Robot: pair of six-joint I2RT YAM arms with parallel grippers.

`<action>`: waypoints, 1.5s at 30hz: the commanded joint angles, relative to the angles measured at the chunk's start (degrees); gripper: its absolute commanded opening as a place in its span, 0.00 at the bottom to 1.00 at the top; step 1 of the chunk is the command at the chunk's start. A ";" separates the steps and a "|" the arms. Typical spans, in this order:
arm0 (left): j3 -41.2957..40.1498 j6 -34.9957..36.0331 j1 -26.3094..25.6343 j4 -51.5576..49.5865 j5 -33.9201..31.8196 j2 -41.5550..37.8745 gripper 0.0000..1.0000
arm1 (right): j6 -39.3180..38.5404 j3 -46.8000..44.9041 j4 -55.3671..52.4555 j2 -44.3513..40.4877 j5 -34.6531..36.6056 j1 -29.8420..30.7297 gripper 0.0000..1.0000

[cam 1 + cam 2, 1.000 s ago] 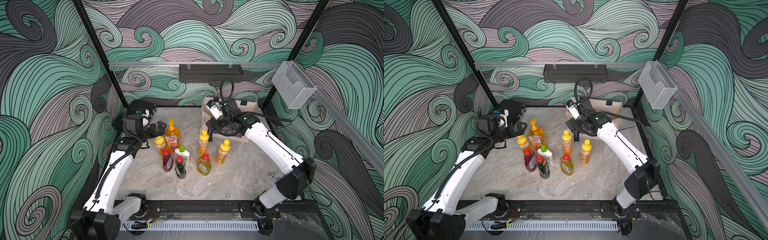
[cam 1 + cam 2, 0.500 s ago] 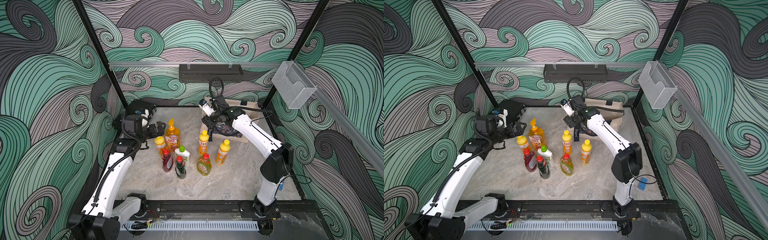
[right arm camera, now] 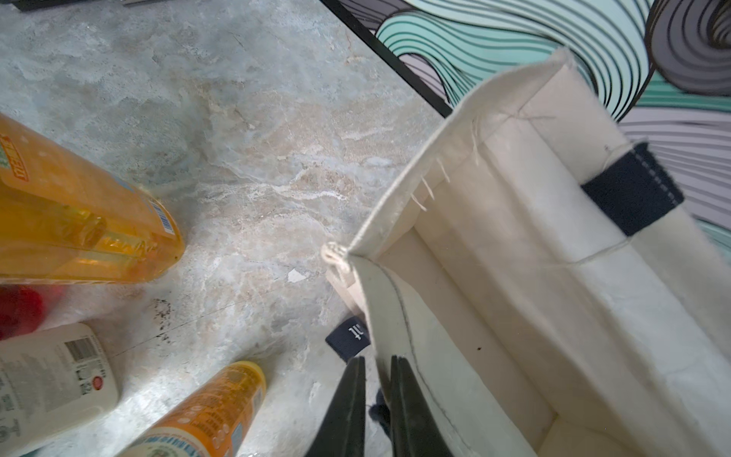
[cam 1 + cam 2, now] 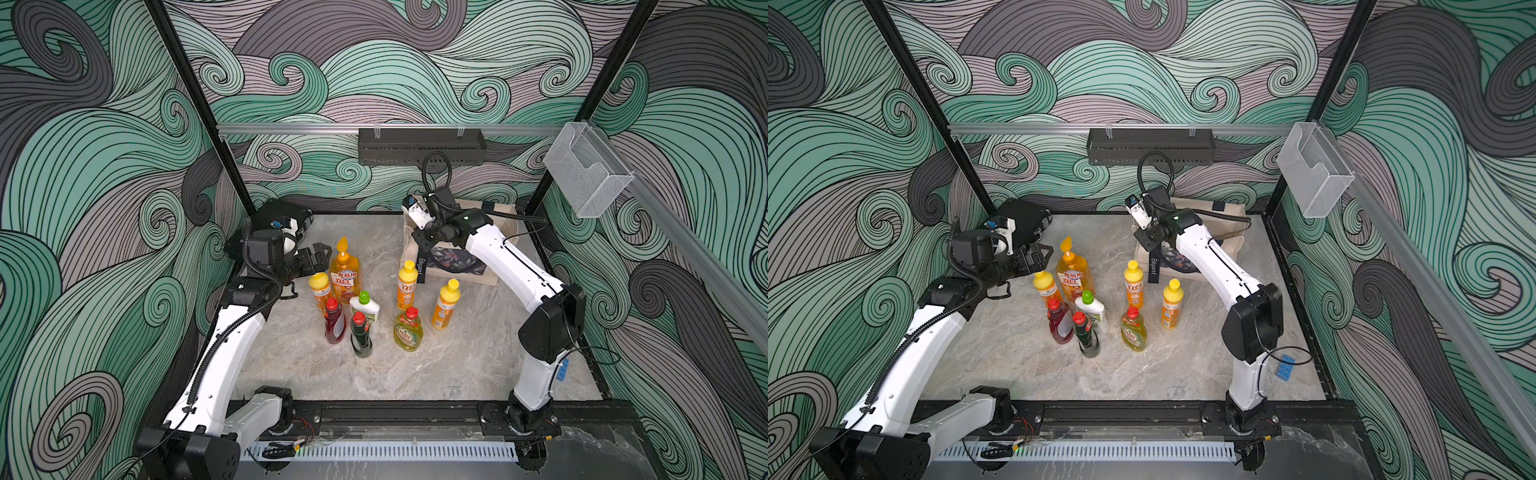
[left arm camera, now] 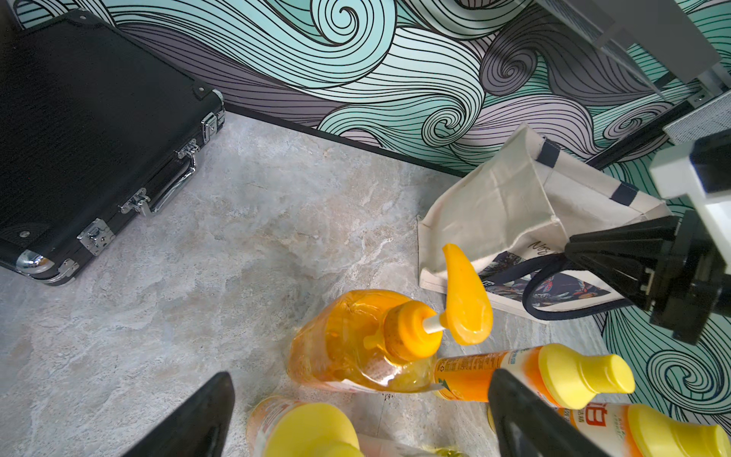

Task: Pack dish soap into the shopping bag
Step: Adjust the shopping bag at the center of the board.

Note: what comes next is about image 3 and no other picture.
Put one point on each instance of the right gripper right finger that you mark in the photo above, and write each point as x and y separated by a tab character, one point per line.
413	430

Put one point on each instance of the large orange dish soap bottle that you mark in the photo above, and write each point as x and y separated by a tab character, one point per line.
66	221

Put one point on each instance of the red liquid bottle red cap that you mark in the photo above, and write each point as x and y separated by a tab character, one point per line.
25	308

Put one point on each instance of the beige canvas shopping bag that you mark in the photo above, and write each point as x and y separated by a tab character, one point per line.
542	276

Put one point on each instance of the yellow cap orange bottle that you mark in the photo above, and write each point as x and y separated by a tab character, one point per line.
213	421

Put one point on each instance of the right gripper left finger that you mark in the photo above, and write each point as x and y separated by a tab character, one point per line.
342	432

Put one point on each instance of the black case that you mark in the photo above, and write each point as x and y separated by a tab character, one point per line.
26	6

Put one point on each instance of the white bottle green cap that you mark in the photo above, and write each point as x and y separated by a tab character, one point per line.
52	381

